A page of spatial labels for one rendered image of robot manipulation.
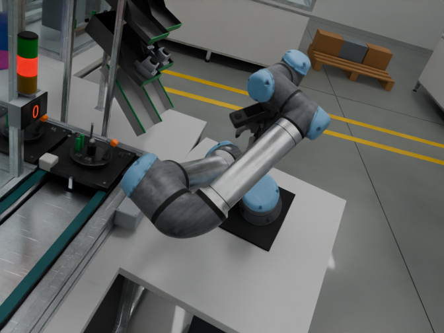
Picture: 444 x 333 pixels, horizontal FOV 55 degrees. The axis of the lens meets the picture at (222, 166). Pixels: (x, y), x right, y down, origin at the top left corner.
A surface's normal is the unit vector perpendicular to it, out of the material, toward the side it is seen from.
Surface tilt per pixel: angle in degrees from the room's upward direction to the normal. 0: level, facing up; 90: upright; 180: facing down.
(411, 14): 90
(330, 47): 90
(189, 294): 0
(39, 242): 0
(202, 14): 90
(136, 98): 45
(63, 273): 0
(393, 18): 90
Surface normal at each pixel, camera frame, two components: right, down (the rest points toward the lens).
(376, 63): -0.06, 0.54
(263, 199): 0.00, -0.19
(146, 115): 0.81, -0.28
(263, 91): -0.64, 0.37
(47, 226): 0.25, -0.80
